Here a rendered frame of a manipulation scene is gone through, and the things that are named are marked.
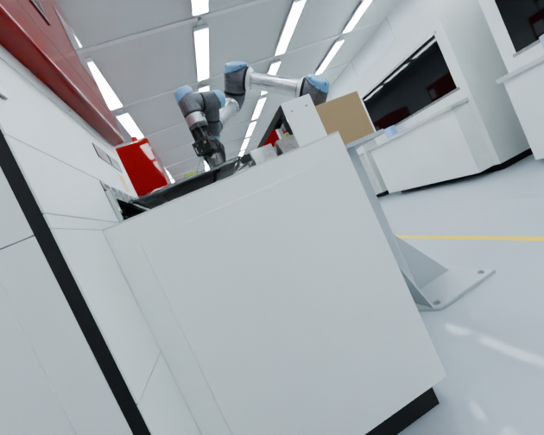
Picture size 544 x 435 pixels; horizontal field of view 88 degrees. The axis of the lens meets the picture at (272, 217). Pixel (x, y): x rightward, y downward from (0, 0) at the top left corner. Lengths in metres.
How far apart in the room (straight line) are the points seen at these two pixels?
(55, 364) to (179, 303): 0.25
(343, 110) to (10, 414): 1.36
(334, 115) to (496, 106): 3.03
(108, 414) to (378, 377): 0.62
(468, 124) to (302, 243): 3.42
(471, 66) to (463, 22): 0.51
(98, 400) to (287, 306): 0.41
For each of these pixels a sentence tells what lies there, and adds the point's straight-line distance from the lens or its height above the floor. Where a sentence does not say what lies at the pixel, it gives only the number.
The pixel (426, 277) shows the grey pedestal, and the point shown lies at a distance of 1.69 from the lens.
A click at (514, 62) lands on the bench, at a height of 0.98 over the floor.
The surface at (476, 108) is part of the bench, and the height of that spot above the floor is 0.75.
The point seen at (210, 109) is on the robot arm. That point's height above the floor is 1.17.
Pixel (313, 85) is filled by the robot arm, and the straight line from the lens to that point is 1.49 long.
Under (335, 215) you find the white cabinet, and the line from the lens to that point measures 0.76.
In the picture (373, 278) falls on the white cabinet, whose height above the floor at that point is 0.42.
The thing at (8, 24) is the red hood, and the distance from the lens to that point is 0.80.
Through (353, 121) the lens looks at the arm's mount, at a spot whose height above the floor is 0.91.
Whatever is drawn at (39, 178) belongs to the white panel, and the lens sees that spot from 0.60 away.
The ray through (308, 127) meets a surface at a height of 0.87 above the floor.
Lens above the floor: 0.71
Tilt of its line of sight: 2 degrees down
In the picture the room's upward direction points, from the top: 25 degrees counter-clockwise
